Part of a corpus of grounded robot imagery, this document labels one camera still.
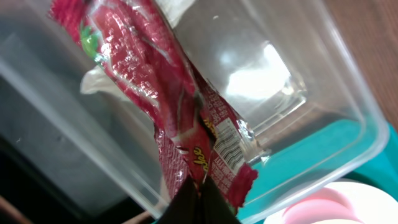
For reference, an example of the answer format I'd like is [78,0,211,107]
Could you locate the pink plate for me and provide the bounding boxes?
[264,181,397,224]

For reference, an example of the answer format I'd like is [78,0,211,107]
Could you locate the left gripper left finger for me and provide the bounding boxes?
[156,176,198,224]

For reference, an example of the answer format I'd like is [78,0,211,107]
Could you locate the teal plastic tray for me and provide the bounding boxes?
[238,119,397,223]

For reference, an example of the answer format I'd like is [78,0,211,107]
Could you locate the black plastic tray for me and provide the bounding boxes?
[1,138,144,223]

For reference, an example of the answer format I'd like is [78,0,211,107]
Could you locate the clear plastic bin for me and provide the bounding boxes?
[1,1,385,215]

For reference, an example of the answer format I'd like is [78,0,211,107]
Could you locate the white napkin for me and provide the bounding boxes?
[80,0,195,101]

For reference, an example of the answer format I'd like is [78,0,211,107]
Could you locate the red snack wrapper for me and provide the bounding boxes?
[50,0,258,212]

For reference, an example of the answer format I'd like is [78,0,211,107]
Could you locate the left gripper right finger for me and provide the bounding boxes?
[197,177,241,224]

